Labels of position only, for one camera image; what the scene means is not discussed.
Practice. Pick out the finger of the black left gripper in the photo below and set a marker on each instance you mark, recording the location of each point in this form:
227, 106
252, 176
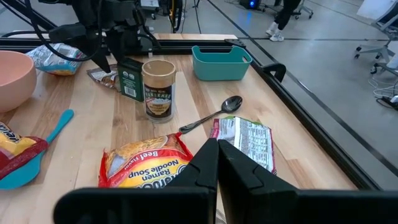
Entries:
119, 43
99, 53

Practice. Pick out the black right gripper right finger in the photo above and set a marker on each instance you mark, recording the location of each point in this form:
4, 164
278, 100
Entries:
245, 180

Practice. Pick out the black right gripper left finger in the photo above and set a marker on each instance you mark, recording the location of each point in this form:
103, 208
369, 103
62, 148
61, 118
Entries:
199, 174

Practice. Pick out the brown snack packet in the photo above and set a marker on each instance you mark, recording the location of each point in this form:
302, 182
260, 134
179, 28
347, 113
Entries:
104, 77

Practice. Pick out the pink green ramen packet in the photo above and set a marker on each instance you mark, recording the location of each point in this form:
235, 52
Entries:
248, 140

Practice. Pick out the red beef ramen packet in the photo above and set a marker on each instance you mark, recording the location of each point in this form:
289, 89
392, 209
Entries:
143, 163

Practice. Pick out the seasoning jar tan lid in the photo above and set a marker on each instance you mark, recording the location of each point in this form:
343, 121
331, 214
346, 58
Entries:
159, 90

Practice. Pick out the blue white snack packet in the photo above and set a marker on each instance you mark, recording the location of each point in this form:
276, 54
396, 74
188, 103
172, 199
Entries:
53, 60

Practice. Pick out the black spoon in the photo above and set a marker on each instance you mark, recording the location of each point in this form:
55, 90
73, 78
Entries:
214, 113

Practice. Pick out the orange bowl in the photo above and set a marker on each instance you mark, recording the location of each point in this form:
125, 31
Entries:
14, 81

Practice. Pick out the teal plastic basket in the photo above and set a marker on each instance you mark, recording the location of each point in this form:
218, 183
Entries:
220, 63

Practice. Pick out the teal spatula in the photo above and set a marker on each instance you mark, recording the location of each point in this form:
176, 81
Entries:
34, 152

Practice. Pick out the roast beef ramen packet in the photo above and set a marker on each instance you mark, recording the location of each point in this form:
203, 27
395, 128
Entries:
15, 149

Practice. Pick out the computer tower blue lights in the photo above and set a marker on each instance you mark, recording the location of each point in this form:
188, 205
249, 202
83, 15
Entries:
250, 3

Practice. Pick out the person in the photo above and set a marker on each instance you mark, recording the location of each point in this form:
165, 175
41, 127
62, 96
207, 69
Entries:
280, 18

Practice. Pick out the grey office chair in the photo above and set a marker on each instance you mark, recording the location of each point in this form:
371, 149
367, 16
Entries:
376, 40

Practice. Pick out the black aluminium table frame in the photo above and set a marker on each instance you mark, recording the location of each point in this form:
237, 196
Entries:
320, 132

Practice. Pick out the black frame clamp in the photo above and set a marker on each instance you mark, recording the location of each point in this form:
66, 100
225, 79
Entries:
275, 70

